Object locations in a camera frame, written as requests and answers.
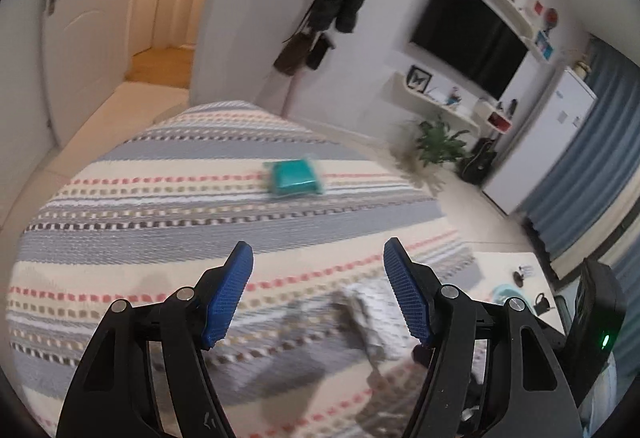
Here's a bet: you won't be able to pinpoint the white dotted paper wrapper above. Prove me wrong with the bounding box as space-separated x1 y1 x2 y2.
335 276 419 366

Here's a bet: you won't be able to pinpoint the teal tissue packet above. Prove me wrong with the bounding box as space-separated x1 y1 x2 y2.
264 157 323 197

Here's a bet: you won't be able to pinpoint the black mug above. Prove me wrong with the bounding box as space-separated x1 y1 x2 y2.
534 293 554 317

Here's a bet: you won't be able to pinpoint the light blue plastic basket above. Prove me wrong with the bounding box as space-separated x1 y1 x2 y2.
489 284 529 306

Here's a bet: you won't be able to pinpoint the black phone stand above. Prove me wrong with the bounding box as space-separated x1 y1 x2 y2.
512 265 535 288

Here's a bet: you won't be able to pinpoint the white coffee table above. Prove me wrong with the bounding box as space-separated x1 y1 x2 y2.
470 253 565 334

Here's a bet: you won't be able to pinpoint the blue and beige curtains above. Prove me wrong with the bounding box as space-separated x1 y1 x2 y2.
519 34 640 298

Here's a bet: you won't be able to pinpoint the striped woven table cloth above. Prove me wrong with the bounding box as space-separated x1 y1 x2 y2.
6 101 482 437

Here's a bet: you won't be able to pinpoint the black acoustic guitar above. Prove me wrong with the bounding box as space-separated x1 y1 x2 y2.
457 135 500 185

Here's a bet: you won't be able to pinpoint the white standing air conditioner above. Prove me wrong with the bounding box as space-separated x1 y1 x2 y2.
483 67 597 215

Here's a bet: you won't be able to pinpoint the red white rounded shelf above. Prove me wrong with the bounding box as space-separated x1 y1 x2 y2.
472 100 512 135

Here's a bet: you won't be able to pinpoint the potted green plant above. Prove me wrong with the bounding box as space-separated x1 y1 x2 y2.
396 116 470 177

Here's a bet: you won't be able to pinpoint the pink coat rack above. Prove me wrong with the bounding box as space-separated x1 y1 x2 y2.
282 31 321 119

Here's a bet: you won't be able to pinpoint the brown hanging bag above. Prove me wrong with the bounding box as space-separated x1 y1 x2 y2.
273 31 316 76

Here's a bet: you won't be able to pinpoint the butterfly picture frame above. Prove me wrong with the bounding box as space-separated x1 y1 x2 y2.
405 65 433 94

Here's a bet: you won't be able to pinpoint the white lower wall shelf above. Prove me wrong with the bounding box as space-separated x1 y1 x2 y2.
392 72 480 137

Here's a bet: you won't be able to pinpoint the black wall television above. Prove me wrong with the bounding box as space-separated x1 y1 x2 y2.
410 0 528 100

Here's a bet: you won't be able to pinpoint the white door with handle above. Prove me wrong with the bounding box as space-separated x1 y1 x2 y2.
42 0 132 146

